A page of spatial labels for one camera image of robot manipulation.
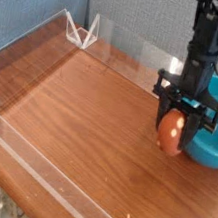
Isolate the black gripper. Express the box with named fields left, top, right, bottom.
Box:
left=153, top=68, right=218, bottom=150

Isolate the brown toy mushroom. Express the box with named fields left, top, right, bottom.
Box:
left=157, top=109, right=186, bottom=156

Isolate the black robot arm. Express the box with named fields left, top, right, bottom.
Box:
left=153, top=0, right=218, bottom=149

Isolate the clear acrylic table barrier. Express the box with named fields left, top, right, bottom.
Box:
left=0, top=0, right=218, bottom=218

